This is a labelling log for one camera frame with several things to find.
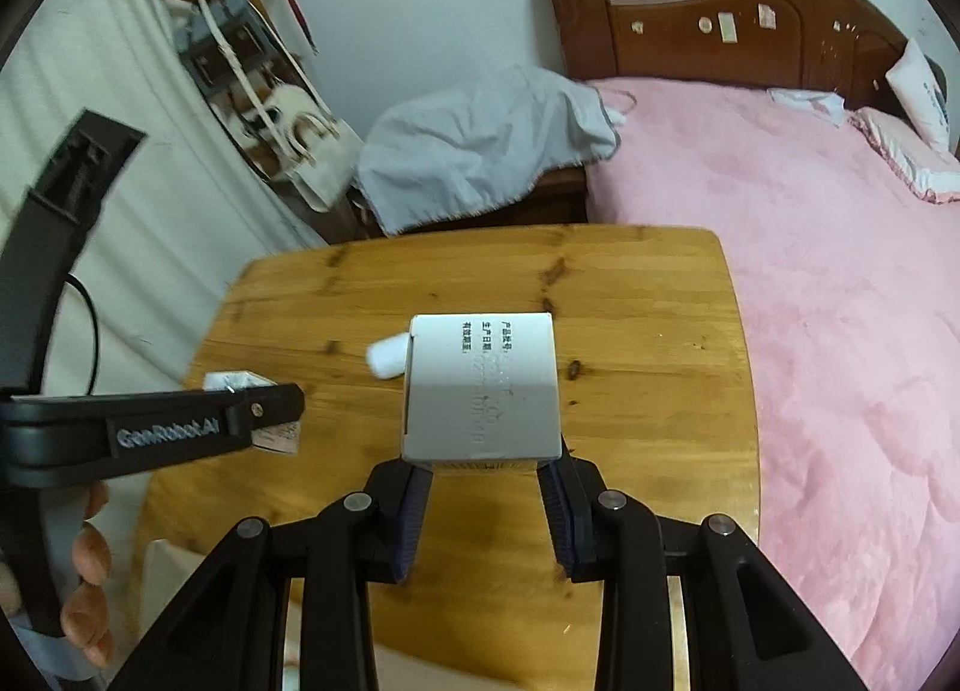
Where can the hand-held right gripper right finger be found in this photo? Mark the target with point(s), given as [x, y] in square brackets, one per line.
[559, 518]

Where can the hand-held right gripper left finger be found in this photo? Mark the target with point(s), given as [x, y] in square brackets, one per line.
[412, 518]

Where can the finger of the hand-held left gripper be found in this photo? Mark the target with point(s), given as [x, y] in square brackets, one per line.
[274, 406]

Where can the white and pink box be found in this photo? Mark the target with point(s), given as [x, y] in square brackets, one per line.
[232, 381]

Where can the white cardboard box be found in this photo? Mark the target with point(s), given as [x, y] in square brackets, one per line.
[480, 391]

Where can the white plastic tray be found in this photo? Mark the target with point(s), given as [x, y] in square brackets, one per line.
[169, 578]

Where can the person's left hand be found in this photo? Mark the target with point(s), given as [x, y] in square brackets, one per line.
[90, 563]

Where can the small white roll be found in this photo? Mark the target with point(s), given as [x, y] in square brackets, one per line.
[386, 357]

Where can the white patterned curtain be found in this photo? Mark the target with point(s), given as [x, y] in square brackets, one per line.
[150, 211]

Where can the white handbag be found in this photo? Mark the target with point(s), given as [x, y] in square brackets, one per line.
[326, 166]

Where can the cream and brown bag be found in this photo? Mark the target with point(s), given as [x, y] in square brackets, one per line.
[262, 129]

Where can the grey cloth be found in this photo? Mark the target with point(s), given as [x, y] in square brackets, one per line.
[465, 144]

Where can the brown wooden nightstand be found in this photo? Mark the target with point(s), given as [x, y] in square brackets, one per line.
[555, 192]

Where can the pink bed blanket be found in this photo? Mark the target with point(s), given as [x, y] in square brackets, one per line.
[825, 286]

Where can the blue grey handbag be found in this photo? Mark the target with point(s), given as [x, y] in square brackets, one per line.
[217, 39]

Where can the pink frilled pillow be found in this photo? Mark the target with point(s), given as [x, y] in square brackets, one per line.
[900, 151]

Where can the brown wooden headboard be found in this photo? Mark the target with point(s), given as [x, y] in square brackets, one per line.
[675, 16]

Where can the white printed pillow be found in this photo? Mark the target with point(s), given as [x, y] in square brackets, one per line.
[919, 91]

